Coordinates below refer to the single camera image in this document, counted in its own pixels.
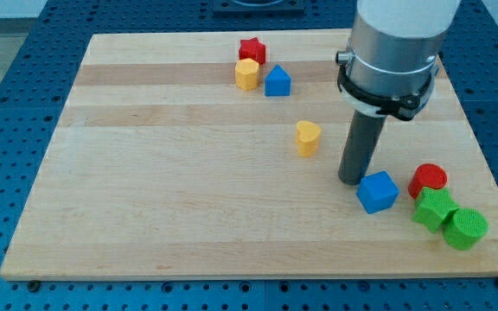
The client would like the blue cube block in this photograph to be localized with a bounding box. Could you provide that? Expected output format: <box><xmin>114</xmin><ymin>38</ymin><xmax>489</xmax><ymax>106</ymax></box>
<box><xmin>356</xmin><ymin>171</ymin><xmax>399</xmax><ymax>214</ymax></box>

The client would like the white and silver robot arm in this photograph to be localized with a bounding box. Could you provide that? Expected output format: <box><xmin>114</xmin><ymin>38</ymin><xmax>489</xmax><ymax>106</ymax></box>
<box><xmin>335</xmin><ymin>0</ymin><xmax>461</xmax><ymax>121</ymax></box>

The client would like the light wooden board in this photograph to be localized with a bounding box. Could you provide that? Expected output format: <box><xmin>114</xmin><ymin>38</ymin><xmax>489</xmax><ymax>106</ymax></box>
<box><xmin>0</xmin><ymin>29</ymin><xmax>498</xmax><ymax>281</ymax></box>

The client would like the yellow heart block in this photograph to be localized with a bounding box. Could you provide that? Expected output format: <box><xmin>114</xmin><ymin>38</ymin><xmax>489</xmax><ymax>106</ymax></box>
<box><xmin>296</xmin><ymin>120</ymin><xmax>322</xmax><ymax>157</ymax></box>

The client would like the blue house-shaped block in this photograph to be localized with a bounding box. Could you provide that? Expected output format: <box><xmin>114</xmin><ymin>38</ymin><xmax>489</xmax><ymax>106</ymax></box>
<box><xmin>265</xmin><ymin>65</ymin><xmax>291</xmax><ymax>97</ymax></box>

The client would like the yellow hexagon block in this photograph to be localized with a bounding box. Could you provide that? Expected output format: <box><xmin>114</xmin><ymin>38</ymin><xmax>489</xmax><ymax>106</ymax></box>
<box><xmin>235</xmin><ymin>58</ymin><xmax>259</xmax><ymax>91</ymax></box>

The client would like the red star block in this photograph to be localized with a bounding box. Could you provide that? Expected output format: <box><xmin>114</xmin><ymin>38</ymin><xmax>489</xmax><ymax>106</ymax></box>
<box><xmin>238</xmin><ymin>37</ymin><xmax>266</xmax><ymax>65</ymax></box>

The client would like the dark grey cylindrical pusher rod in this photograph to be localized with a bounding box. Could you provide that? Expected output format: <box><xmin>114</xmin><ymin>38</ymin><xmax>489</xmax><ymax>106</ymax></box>
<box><xmin>338</xmin><ymin>111</ymin><xmax>386</xmax><ymax>186</ymax></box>

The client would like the red cylinder block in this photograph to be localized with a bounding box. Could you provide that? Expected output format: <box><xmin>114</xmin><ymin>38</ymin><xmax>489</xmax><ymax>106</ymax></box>
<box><xmin>407</xmin><ymin>163</ymin><xmax>448</xmax><ymax>199</ymax></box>

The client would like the green star block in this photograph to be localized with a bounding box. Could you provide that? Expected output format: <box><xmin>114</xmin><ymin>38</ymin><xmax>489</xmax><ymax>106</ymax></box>
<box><xmin>412</xmin><ymin>187</ymin><xmax>460</xmax><ymax>233</ymax></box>

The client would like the green cylinder block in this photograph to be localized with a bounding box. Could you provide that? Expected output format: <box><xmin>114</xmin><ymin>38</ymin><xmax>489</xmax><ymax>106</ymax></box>
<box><xmin>442</xmin><ymin>208</ymin><xmax>488</xmax><ymax>251</ymax></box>

